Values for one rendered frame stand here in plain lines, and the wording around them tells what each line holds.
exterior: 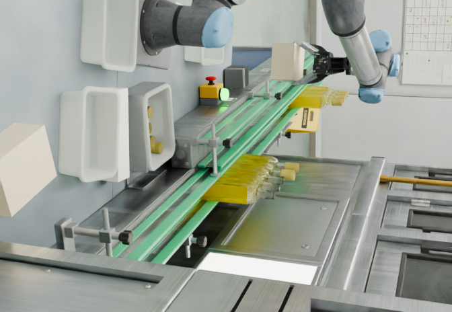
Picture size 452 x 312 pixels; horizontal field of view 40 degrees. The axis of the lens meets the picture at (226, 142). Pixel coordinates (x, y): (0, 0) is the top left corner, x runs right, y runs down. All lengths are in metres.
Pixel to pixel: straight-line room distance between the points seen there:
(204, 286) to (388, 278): 0.90
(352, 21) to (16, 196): 0.90
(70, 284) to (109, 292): 0.07
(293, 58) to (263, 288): 1.23
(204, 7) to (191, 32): 0.08
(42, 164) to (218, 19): 0.70
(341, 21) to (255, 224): 0.71
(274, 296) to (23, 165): 0.59
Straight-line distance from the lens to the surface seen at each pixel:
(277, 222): 1.98
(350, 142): 8.10
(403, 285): 1.77
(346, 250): 1.83
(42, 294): 1.02
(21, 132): 1.32
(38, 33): 1.44
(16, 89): 1.38
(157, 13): 1.83
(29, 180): 1.30
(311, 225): 1.96
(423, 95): 7.85
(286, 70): 2.07
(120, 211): 1.66
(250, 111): 2.23
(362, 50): 1.73
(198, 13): 1.79
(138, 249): 1.49
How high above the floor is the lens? 1.59
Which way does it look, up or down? 19 degrees down
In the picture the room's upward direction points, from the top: 94 degrees clockwise
